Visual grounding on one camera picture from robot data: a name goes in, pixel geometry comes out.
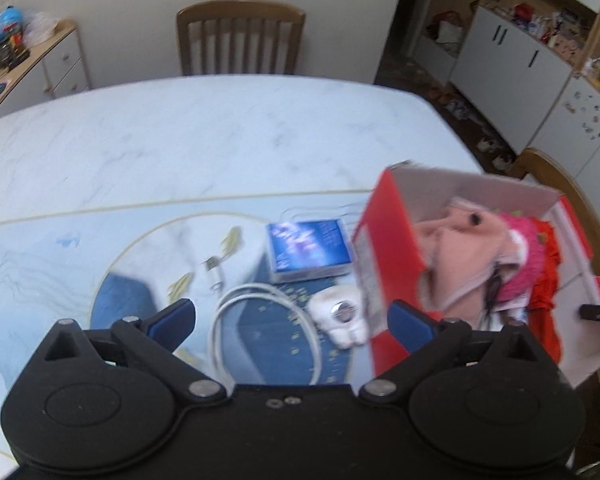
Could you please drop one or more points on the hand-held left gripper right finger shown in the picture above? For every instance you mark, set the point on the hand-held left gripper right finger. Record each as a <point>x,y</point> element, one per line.
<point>410,320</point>

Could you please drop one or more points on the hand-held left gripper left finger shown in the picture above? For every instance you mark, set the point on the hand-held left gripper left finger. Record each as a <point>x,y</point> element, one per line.
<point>172,322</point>

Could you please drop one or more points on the pink plush toy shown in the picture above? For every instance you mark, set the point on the pink plush toy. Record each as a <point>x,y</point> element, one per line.
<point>455,250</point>

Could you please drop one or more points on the white tooth-shaped holder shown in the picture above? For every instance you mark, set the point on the white tooth-shaped holder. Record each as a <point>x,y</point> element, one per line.
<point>325,305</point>

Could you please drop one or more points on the red and white cardboard box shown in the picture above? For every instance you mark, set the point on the red and white cardboard box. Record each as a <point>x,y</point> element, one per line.
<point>390,220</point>

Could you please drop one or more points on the pink strawberry plush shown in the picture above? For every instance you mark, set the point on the pink strawberry plush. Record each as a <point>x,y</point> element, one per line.
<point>522,240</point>

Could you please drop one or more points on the blue rectangular box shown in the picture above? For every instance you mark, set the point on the blue rectangular box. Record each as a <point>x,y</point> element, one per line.
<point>310,242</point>

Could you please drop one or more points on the wooden chair with curved back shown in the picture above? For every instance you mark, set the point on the wooden chair with curved back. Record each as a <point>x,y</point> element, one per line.
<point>545,161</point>

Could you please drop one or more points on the tall white cabinet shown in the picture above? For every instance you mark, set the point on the tall white cabinet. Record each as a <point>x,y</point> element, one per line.
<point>580,125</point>

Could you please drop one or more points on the white and wood sideboard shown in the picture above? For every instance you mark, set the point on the white and wood sideboard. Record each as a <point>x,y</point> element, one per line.
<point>60,62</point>

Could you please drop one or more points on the red toy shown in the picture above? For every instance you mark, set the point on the red toy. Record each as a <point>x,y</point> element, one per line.
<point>524,10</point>

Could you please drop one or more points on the wooden dining chair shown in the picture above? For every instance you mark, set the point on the wooden dining chair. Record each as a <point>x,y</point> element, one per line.
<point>240,11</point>

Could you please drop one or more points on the clear plastic bag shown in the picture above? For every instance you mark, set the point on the clear plastic bag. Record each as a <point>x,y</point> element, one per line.
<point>42,26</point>

